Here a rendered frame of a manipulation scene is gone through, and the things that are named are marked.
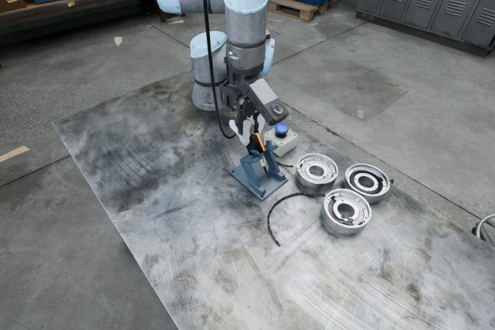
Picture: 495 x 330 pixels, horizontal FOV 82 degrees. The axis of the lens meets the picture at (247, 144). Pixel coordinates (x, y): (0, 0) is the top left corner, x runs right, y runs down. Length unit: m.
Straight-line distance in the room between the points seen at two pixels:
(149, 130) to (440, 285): 0.84
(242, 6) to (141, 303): 1.32
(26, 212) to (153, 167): 1.33
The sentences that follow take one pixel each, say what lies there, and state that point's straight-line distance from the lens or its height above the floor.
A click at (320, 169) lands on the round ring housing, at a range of 0.79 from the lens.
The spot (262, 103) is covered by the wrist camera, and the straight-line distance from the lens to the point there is 0.57.
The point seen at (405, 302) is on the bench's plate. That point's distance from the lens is 0.69.
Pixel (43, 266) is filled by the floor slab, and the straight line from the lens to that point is 1.82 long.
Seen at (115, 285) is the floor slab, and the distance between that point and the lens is 1.61.
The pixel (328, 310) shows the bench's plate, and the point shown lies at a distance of 0.64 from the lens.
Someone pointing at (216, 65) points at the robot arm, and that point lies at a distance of 0.93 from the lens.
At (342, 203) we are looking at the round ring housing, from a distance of 0.73.
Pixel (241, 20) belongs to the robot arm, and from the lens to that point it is 0.53.
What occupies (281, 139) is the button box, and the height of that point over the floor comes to 0.84.
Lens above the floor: 1.39
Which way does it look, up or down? 43 degrees down
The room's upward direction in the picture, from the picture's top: straight up
